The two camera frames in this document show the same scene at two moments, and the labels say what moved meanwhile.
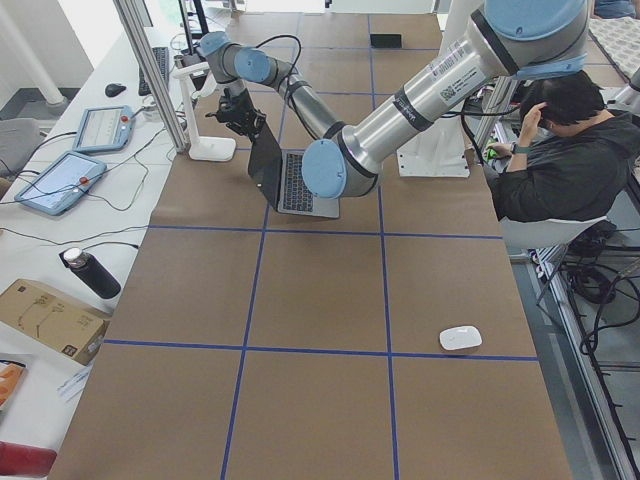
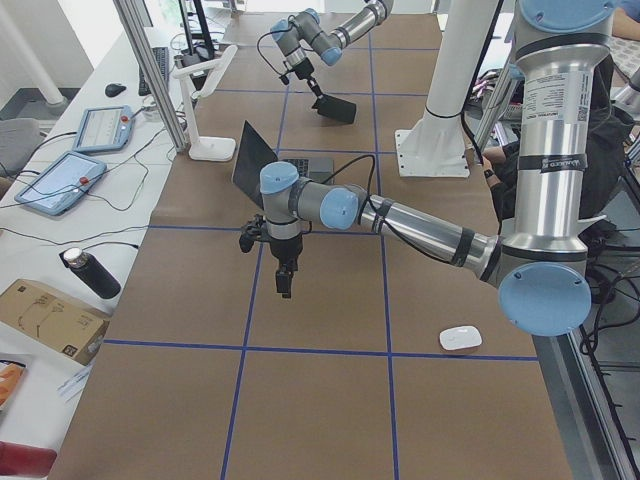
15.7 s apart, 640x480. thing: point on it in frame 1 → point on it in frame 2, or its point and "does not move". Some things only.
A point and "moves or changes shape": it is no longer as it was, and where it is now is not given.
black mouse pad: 385,41 → 341,110
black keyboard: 161,57 does not move
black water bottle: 89,269 does not move
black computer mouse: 114,89 does not move
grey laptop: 278,175 moves or changes shape
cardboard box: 54,320 does not move
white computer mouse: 460,337 does not move
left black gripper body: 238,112 → 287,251
